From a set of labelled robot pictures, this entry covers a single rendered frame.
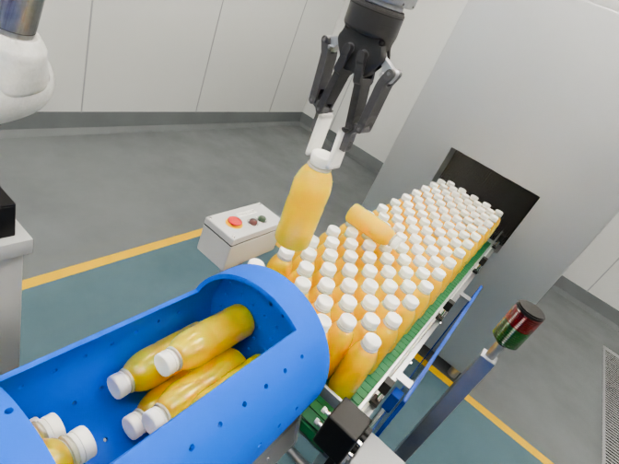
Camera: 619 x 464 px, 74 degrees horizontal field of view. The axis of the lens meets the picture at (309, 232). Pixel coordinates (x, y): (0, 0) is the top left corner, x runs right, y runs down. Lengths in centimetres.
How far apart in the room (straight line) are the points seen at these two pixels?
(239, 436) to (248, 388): 6
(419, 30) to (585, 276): 311
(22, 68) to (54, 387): 62
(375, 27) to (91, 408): 69
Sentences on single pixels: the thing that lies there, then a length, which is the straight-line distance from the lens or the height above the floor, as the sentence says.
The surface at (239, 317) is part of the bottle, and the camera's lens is 76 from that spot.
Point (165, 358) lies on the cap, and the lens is 69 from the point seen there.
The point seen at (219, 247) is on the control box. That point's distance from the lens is 102.
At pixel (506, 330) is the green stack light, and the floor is 120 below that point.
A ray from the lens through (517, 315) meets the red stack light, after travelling 101.
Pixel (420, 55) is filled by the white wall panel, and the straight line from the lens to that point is 513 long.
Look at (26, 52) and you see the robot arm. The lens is 103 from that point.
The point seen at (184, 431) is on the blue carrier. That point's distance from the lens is 52.
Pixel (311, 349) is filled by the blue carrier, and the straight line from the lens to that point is 67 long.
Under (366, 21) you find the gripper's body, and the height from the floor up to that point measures 163.
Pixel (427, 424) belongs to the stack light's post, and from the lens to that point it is 124.
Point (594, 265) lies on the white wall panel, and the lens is 499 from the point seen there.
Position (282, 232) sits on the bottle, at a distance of 72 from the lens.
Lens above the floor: 165
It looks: 29 degrees down
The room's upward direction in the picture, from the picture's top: 25 degrees clockwise
